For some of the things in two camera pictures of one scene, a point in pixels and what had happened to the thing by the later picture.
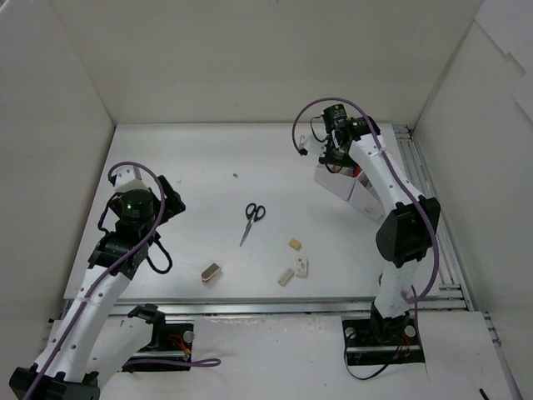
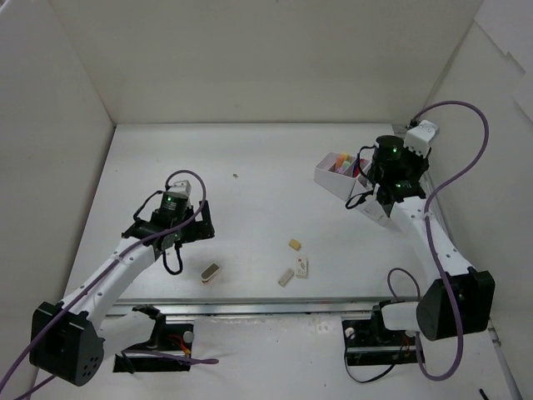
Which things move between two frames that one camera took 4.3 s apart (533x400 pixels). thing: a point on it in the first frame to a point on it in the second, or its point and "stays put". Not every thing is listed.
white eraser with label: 301,267 stays put
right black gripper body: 333,158 to 386,200
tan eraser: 295,243 stays put
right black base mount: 382,341 stays put
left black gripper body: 173,197 to 204,221
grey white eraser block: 286,277 stays put
